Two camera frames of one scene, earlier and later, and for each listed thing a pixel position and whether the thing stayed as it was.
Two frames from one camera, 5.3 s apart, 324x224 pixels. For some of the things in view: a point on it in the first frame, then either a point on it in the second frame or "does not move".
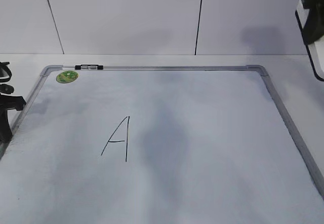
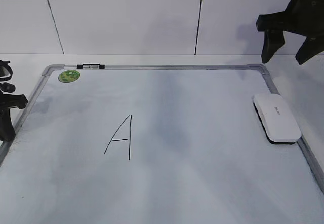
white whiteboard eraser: x=315 y=50 → x=277 y=118
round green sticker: x=67 y=77 does not move
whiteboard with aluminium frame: x=157 y=144 does not move
